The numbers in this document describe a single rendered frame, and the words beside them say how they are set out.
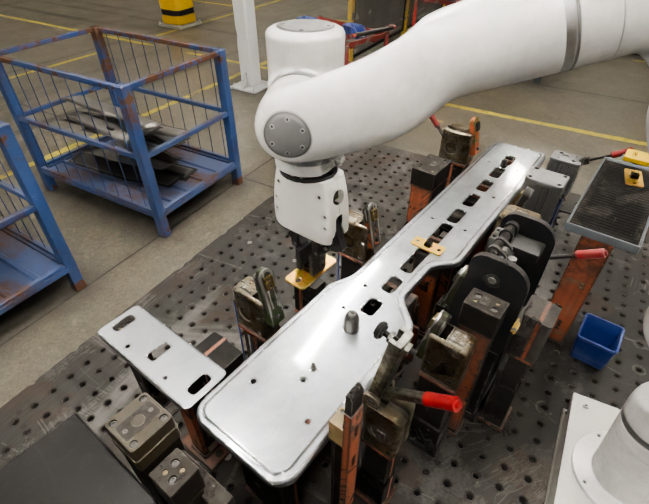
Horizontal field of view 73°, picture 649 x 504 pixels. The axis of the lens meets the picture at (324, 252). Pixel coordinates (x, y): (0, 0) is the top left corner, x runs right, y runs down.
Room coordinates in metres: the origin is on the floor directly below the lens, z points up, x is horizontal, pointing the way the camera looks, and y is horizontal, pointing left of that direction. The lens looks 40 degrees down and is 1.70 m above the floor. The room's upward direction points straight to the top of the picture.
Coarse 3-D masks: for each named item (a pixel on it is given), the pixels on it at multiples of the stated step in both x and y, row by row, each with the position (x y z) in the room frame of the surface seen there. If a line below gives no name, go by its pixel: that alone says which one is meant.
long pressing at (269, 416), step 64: (448, 192) 1.12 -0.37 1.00; (512, 192) 1.11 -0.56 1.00; (384, 256) 0.82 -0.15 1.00; (448, 256) 0.82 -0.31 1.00; (320, 320) 0.62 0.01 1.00; (384, 320) 0.62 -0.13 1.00; (256, 384) 0.46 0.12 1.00; (320, 384) 0.46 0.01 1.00; (256, 448) 0.34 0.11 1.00; (320, 448) 0.34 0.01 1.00
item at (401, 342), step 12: (384, 324) 0.42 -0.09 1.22; (384, 336) 0.41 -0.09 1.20; (396, 336) 0.41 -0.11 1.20; (408, 336) 0.40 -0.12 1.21; (396, 348) 0.38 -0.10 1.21; (408, 348) 0.38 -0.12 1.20; (384, 360) 0.39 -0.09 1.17; (396, 360) 0.38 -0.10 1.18; (384, 372) 0.39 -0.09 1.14; (372, 384) 0.40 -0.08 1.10; (384, 384) 0.39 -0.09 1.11
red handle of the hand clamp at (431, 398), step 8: (384, 392) 0.40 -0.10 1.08; (392, 392) 0.39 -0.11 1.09; (400, 392) 0.38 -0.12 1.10; (408, 392) 0.38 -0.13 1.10; (416, 392) 0.37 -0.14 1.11; (424, 392) 0.37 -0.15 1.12; (432, 392) 0.36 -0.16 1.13; (408, 400) 0.37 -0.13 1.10; (416, 400) 0.36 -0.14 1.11; (424, 400) 0.35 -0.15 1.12; (432, 400) 0.35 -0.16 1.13; (440, 400) 0.34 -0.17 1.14; (448, 400) 0.34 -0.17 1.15; (456, 400) 0.34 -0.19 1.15; (440, 408) 0.34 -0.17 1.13; (448, 408) 0.33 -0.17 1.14; (456, 408) 0.33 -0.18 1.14
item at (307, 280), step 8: (328, 256) 0.53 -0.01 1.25; (304, 264) 0.50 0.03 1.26; (328, 264) 0.51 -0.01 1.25; (296, 272) 0.49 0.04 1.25; (304, 272) 0.49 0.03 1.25; (320, 272) 0.49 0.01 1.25; (288, 280) 0.47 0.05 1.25; (304, 280) 0.47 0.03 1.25; (312, 280) 0.47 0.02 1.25; (304, 288) 0.46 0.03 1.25
